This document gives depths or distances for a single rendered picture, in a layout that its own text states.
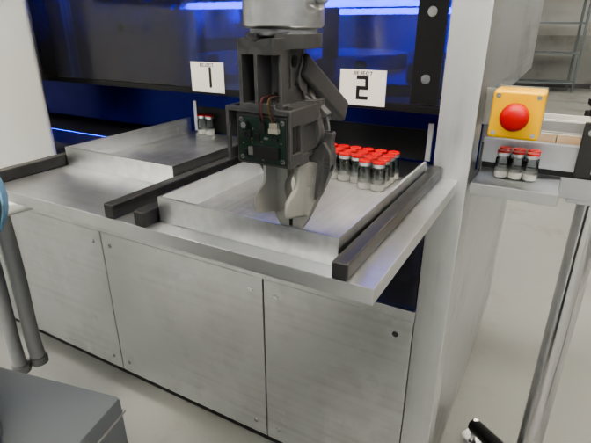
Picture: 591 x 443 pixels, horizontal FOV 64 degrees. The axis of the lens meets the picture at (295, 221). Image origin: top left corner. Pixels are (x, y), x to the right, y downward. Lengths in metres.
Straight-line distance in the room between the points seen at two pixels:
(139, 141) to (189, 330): 0.55
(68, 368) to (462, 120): 1.56
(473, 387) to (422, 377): 0.74
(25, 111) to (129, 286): 0.54
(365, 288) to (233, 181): 0.35
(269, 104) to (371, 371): 0.77
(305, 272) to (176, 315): 0.88
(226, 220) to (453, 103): 0.43
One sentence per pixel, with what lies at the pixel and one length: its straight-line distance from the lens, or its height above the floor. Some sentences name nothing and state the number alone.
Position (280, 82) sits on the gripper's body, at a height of 1.08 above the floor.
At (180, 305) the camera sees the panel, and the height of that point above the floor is 0.42.
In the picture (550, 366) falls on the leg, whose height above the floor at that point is 0.47.
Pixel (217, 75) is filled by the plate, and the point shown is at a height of 1.03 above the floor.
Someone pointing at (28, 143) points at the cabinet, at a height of 0.86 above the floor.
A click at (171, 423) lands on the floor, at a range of 1.60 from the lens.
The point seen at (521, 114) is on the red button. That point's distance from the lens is 0.77.
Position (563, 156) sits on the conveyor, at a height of 0.92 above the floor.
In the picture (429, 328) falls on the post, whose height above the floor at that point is 0.58.
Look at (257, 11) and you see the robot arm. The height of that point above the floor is 1.13.
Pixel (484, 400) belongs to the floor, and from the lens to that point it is 1.74.
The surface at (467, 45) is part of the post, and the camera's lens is 0.81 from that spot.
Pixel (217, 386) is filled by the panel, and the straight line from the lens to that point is 1.41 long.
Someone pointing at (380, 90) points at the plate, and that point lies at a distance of 0.84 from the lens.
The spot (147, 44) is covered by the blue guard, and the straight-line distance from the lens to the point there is 1.13.
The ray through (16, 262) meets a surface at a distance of 1.49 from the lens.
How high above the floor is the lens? 1.13
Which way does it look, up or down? 23 degrees down
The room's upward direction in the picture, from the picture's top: straight up
